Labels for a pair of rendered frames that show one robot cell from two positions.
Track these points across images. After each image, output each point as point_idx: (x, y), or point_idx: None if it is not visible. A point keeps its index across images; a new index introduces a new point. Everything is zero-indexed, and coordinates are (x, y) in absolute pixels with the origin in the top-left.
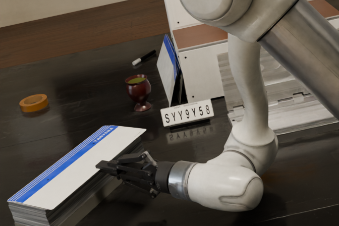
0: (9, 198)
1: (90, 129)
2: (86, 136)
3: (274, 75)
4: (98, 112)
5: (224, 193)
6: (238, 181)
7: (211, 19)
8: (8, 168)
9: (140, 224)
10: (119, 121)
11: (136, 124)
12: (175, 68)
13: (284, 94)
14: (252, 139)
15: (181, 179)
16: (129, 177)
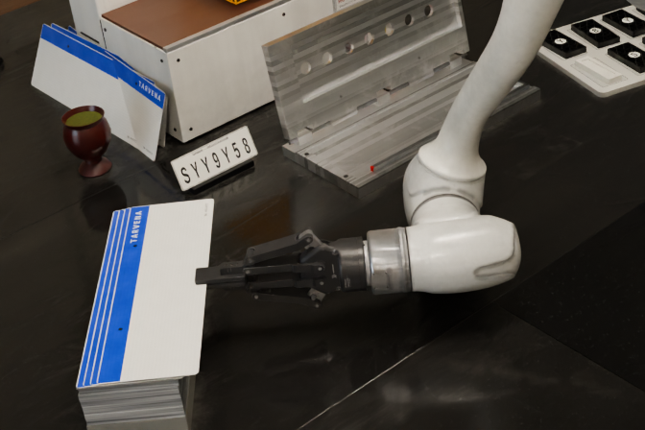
0: (77, 382)
1: (24, 229)
2: (32, 244)
3: (346, 66)
4: (5, 195)
5: (483, 262)
6: (501, 238)
7: None
8: None
9: (315, 357)
10: (71, 202)
11: (116, 200)
12: (145, 83)
13: (366, 95)
14: (468, 171)
15: (397, 259)
16: (272, 283)
